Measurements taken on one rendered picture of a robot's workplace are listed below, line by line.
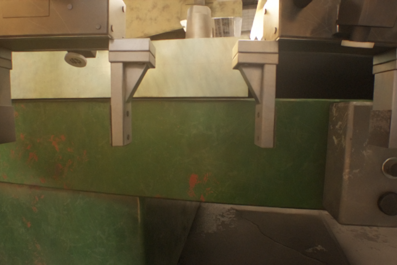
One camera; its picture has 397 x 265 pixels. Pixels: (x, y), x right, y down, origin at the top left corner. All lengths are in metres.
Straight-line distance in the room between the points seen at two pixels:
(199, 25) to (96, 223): 0.60
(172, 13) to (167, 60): 0.35
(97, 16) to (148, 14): 0.56
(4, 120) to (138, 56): 0.16
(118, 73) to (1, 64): 0.13
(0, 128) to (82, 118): 0.27
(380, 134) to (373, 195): 0.16
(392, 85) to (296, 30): 0.12
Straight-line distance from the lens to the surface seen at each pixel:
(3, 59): 0.30
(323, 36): 0.23
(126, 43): 0.22
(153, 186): 0.47
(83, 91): 0.50
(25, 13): 0.26
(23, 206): 0.85
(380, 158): 0.41
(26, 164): 0.67
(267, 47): 0.22
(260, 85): 0.22
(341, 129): 0.40
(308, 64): 0.53
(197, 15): 0.58
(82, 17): 0.23
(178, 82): 0.41
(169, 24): 0.74
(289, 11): 0.22
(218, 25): 0.73
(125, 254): 0.69
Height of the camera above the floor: 0.69
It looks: 5 degrees down
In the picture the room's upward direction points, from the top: 1 degrees clockwise
